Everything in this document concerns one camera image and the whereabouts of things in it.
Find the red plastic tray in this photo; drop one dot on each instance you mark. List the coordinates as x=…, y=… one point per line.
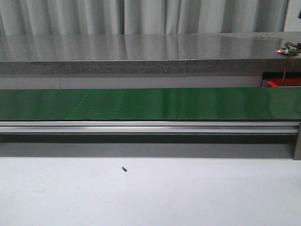
x=290, y=82

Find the grey stone counter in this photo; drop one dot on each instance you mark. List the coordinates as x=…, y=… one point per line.
x=147, y=53

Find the aluminium conveyor frame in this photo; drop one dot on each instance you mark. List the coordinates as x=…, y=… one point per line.
x=150, y=139

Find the small green circuit board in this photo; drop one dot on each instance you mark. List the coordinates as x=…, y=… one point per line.
x=286, y=51

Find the grey curtain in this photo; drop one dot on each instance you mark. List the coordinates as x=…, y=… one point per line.
x=38, y=17

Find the green conveyor belt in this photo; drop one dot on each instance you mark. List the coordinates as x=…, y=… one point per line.
x=151, y=104

